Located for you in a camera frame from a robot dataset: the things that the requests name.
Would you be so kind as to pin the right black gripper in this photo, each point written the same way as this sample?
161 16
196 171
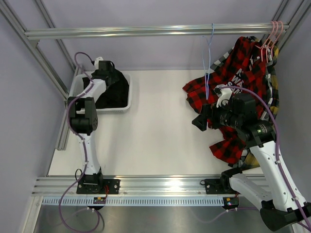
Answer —
208 111

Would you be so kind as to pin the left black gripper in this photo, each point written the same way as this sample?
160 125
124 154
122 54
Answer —
113 77

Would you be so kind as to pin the light blue wire hanger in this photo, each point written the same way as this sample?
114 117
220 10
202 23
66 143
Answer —
203 54

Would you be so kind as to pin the black polo shirt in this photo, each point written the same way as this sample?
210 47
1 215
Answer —
116 92

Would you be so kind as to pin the white plastic basket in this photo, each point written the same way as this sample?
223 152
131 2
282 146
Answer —
77 88

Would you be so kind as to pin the red black plaid shirt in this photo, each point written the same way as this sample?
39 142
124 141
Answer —
242 66

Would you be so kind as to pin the pink wire hanger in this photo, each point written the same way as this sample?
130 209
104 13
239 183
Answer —
275 40
269 43
265 42

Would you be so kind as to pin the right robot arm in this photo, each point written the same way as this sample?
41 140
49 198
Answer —
283 204

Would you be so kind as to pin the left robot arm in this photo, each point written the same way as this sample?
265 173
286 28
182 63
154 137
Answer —
83 122

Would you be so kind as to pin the grey white plaid shirt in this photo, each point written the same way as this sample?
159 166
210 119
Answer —
219 63

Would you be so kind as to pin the yellow plaid shirt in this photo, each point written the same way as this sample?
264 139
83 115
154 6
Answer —
250 161

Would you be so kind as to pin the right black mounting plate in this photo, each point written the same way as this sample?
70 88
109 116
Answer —
217 186

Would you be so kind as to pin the black mounting plate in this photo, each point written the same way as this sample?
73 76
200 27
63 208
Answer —
217 186
109 186

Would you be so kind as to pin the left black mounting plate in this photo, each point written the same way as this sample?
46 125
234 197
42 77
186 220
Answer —
109 186

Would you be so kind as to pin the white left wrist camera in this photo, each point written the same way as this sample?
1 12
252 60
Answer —
96 61

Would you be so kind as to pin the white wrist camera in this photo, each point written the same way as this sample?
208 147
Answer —
224 94
96 61

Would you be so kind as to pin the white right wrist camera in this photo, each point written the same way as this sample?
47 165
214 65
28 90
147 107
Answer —
224 94

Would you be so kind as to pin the left aluminium frame post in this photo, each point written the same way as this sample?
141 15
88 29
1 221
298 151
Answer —
32 45

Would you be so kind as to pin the aluminium frame post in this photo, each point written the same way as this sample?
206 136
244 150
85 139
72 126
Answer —
32 45
292 13

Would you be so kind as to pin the aluminium hanging rail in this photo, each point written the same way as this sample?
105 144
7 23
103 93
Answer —
174 30

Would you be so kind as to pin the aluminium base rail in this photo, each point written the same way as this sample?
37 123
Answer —
149 186

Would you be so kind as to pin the right aluminium frame post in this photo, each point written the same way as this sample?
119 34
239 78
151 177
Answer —
292 13

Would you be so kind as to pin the white slotted cable duct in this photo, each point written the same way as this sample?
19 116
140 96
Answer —
134 201

